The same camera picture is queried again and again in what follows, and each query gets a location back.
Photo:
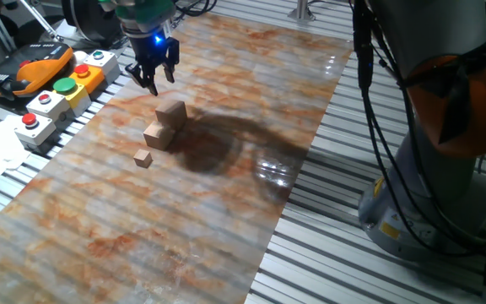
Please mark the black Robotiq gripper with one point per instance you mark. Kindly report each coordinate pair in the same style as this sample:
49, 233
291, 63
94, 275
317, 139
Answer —
154, 50

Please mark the large wooden block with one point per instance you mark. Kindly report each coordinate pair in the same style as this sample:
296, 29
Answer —
171, 113

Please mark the medium wooden block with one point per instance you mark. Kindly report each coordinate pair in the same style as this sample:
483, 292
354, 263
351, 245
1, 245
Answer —
158, 136

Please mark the small wooden block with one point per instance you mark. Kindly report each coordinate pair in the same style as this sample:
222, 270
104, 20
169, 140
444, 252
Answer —
142, 158

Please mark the white box teal button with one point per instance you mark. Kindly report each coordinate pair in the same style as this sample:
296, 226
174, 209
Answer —
101, 63

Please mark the orange box red button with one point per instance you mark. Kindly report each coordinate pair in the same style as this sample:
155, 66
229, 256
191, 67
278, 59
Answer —
89, 78

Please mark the small white round cap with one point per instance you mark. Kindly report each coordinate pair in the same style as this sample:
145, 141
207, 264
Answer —
80, 56

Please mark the yellow box green button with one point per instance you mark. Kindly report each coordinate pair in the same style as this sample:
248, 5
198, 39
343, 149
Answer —
76, 95

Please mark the black round drum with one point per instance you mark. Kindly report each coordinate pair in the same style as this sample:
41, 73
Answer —
87, 17

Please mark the white box small red button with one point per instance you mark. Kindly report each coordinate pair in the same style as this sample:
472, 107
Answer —
51, 107

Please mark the orange black teach pendant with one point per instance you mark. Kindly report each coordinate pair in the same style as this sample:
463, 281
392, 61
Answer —
36, 67

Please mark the white box red mushroom button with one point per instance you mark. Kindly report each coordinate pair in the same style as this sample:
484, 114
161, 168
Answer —
36, 131

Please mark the orange marble pattern mat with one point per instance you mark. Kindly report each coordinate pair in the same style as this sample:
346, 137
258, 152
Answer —
99, 236

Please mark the aluminium upright post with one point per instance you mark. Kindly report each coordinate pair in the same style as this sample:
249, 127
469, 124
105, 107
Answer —
302, 12

